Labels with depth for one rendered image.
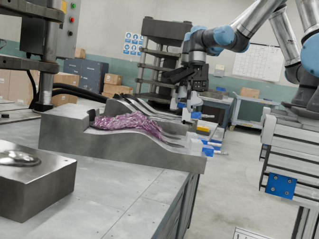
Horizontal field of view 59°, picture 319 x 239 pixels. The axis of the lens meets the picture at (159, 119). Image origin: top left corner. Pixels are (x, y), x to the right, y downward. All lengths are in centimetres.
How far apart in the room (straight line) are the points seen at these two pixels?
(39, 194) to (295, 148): 77
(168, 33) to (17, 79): 266
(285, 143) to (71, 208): 70
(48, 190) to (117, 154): 33
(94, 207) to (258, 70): 725
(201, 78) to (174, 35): 408
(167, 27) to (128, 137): 454
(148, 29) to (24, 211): 501
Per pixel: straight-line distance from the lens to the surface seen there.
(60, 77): 570
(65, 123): 86
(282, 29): 161
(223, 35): 113
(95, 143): 85
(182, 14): 806
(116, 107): 122
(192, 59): 120
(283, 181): 108
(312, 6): 97
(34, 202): 54
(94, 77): 818
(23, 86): 496
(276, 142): 101
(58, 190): 59
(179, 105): 148
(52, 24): 151
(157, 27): 534
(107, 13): 880
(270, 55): 773
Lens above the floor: 108
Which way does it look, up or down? 9 degrees down
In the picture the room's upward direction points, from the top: 10 degrees clockwise
